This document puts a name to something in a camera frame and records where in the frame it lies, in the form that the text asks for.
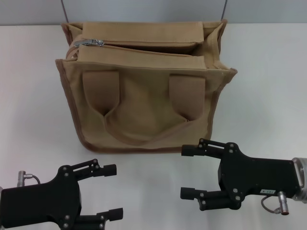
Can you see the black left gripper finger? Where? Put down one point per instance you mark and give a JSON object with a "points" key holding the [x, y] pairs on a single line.
{"points": [[112, 214], [108, 169]]}

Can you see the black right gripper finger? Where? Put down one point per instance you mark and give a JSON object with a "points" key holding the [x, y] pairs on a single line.
{"points": [[189, 149], [188, 193]]}

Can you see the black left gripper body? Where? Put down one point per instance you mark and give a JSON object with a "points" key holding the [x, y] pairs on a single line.
{"points": [[40, 203]]}

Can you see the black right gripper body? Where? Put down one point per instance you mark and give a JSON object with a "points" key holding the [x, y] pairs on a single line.
{"points": [[259, 177]]}

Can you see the khaki canvas food bag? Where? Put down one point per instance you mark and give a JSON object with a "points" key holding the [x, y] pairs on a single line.
{"points": [[148, 107]]}

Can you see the silver metal zipper slider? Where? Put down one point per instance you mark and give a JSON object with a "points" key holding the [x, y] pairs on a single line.
{"points": [[88, 42]]}

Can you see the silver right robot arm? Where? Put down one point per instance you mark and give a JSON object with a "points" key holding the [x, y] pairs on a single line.
{"points": [[302, 177]]}

